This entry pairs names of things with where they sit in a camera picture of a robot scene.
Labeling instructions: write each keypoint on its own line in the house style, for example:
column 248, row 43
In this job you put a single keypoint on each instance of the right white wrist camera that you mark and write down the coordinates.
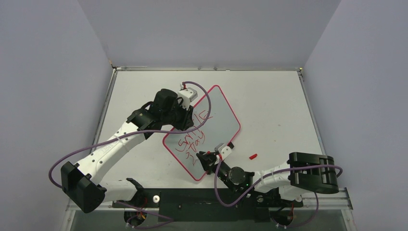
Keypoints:
column 222, row 151

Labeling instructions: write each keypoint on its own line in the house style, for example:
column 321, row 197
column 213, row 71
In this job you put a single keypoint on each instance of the pink framed whiteboard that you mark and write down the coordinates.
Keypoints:
column 222, row 126

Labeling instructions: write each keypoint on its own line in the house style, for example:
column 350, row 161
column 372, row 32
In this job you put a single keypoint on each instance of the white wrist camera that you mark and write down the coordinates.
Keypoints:
column 222, row 151
column 186, row 96

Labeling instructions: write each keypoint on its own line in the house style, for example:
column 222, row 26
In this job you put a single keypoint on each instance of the red marker cap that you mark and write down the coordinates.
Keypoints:
column 253, row 156

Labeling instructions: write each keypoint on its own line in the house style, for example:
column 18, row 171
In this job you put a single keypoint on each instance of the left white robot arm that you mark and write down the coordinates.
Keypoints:
column 83, row 181

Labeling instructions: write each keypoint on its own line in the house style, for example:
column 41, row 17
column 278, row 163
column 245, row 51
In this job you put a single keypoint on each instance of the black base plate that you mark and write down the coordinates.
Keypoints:
column 201, row 205

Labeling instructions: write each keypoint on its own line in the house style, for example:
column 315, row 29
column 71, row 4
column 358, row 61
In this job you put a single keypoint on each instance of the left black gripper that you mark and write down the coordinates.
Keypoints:
column 186, row 121

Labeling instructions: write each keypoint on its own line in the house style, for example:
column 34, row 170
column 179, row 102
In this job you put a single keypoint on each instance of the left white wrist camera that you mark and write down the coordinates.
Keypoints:
column 186, row 96

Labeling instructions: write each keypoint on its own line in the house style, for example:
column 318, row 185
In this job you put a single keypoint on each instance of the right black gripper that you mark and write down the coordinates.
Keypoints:
column 211, row 160

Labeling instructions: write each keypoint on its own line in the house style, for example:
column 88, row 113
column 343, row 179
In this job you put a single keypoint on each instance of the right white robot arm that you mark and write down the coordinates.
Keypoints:
column 301, row 173

